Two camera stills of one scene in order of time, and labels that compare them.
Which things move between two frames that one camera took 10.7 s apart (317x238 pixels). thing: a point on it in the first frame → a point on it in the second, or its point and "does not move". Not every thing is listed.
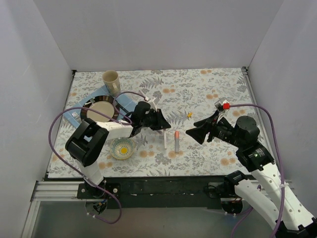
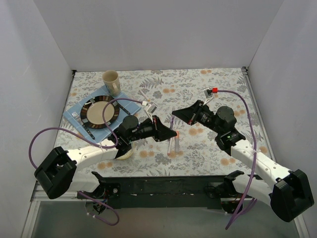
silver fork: x=74 y=114 does not move
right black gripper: x=210 y=131 → x=195 y=114
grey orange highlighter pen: x=177 y=145 does not move
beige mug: x=112 y=83 does not move
